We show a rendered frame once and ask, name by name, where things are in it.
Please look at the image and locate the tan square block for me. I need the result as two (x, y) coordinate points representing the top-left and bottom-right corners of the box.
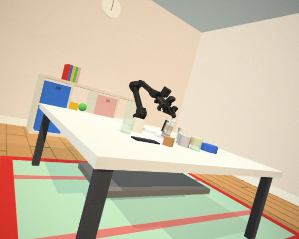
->
(162, 136), (175, 147)

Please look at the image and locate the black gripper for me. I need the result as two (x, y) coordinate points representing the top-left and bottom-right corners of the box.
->
(157, 100), (178, 116)

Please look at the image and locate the blue cylinder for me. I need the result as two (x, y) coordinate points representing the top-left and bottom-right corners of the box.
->
(201, 142), (218, 154)

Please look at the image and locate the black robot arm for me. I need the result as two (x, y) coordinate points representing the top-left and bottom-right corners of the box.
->
(129, 80), (175, 119)

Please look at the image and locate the cream cylinder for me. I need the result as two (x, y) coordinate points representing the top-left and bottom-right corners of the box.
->
(176, 127), (188, 139)
(132, 117), (145, 133)

